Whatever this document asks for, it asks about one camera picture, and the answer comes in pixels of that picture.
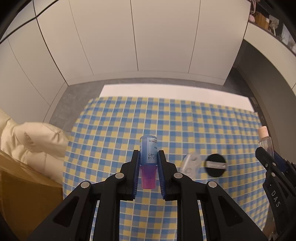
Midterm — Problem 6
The cream padded armchair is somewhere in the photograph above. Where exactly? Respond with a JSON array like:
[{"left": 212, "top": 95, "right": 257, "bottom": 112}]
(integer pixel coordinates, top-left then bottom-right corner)
[{"left": 1, "top": 110, "right": 69, "bottom": 184}]

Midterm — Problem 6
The white low table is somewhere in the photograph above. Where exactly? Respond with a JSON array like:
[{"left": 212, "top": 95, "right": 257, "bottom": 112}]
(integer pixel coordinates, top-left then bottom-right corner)
[{"left": 100, "top": 84, "right": 254, "bottom": 112}]

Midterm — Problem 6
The clear bottle pink cap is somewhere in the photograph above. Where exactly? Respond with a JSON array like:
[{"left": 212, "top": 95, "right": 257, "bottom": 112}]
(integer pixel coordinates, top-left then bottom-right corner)
[{"left": 257, "top": 126, "right": 274, "bottom": 158}]

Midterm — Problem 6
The blue purple small bottle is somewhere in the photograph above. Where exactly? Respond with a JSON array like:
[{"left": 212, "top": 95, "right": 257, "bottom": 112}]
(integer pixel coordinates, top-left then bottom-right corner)
[{"left": 140, "top": 135, "right": 158, "bottom": 189}]

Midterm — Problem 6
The blue yellow checkered tablecloth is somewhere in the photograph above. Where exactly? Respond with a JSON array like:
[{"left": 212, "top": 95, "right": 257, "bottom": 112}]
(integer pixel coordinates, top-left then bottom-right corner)
[{"left": 63, "top": 97, "right": 269, "bottom": 228}]

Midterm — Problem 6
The brown cardboard box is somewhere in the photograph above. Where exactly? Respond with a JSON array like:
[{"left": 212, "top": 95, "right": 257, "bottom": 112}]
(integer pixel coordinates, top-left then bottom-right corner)
[{"left": 1, "top": 152, "right": 63, "bottom": 240}]

